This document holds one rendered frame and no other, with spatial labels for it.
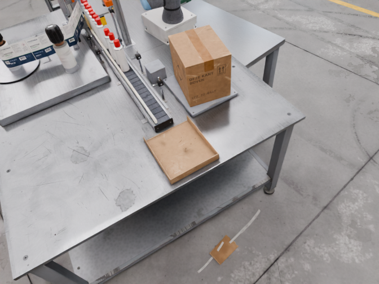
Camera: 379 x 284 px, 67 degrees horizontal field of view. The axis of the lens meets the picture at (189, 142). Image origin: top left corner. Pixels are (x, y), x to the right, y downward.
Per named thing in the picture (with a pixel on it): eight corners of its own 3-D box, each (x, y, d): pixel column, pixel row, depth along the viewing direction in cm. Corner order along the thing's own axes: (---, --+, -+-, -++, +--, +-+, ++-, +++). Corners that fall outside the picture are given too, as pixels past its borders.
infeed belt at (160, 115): (73, 8, 243) (71, 4, 239) (82, 5, 245) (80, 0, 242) (157, 130, 149) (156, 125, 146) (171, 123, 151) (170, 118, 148)
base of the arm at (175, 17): (158, 17, 199) (156, 3, 191) (175, 10, 204) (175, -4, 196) (169, 26, 192) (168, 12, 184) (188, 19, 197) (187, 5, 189)
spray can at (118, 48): (120, 69, 178) (110, 40, 162) (127, 66, 179) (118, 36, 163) (123, 73, 175) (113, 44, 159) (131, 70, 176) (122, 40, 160)
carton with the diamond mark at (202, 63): (174, 75, 174) (167, 35, 153) (211, 65, 177) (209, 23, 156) (190, 107, 156) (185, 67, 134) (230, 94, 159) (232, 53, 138)
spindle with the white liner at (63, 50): (64, 68, 184) (40, 25, 161) (77, 63, 186) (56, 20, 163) (67, 75, 179) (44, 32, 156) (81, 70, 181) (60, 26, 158)
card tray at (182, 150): (144, 141, 147) (142, 136, 143) (188, 120, 153) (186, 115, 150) (171, 184, 130) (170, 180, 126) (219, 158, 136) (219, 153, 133)
